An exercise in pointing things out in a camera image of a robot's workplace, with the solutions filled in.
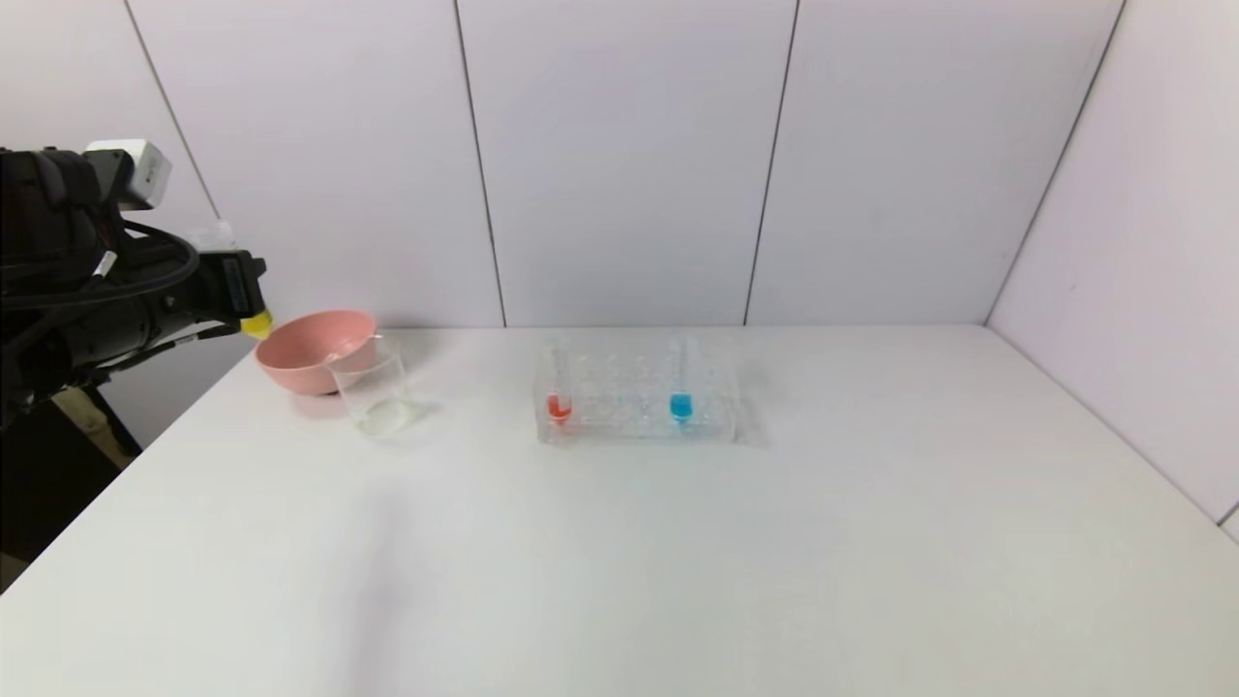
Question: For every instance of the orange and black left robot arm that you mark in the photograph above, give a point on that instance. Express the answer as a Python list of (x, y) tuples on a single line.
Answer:
[(39, 213)]

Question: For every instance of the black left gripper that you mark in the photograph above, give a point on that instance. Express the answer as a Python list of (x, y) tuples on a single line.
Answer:
[(235, 283)]

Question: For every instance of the clear glass beaker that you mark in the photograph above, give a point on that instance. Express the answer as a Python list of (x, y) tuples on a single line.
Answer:
[(382, 407)]

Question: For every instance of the clear acrylic test tube rack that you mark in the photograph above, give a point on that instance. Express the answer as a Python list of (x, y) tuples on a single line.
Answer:
[(619, 411)]

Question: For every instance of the test tube with blue pigment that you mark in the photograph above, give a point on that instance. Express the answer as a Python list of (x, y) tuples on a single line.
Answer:
[(680, 407)]

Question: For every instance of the test tube with yellow pigment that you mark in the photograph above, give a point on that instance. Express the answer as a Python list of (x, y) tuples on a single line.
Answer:
[(257, 326)]

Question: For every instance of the pink bowl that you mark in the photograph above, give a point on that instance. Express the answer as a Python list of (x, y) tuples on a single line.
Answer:
[(305, 353)]

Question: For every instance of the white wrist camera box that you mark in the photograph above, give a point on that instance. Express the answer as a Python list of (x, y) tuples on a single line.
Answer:
[(131, 174)]

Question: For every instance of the test tube with red pigment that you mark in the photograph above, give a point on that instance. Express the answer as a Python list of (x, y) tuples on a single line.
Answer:
[(559, 409)]

